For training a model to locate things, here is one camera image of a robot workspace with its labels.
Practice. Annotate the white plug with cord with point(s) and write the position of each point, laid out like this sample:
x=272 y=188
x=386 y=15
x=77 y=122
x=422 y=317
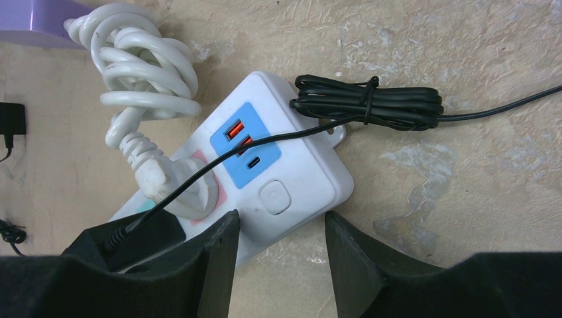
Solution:
x=150 y=78

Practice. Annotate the black plug adapter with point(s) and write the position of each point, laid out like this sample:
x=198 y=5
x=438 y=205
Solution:
x=149 y=232
x=13 y=123

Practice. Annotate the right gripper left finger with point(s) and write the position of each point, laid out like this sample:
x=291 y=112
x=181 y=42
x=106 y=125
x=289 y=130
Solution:
x=194 y=279

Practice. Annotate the purple rectangular box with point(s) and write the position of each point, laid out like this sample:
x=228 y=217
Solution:
x=39 y=23

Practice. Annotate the white power strip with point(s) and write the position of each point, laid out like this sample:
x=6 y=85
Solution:
x=276 y=187

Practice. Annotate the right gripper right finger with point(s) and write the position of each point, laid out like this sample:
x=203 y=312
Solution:
x=371 y=279

